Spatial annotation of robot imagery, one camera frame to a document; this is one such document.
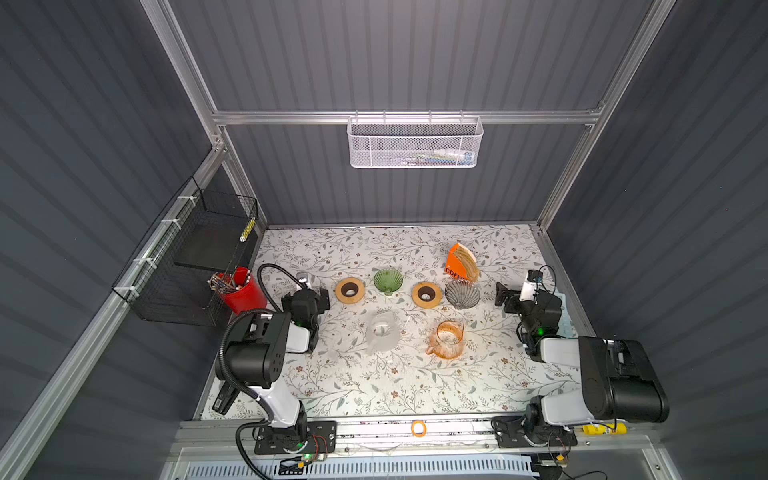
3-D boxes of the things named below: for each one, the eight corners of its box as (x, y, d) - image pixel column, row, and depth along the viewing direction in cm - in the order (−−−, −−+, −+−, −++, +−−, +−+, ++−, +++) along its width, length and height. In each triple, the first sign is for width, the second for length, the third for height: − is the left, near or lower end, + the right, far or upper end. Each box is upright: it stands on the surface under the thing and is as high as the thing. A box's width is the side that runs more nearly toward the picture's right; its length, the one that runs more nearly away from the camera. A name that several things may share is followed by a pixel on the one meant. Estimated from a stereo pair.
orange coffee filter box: (452, 287, 104) (457, 271, 97) (441, 263, 111) (445, 245, 104) (465, 284, 105) (471, 268, 97) (454, 260, 112) (458, 243, 104)
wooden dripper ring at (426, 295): (413, 308, 99) (413, 304, 97) (411, 285, 105) (412, 281, 103) (442, 308, 99) (443, 304, 97) (439, 285, 105) (440, 281, 103)
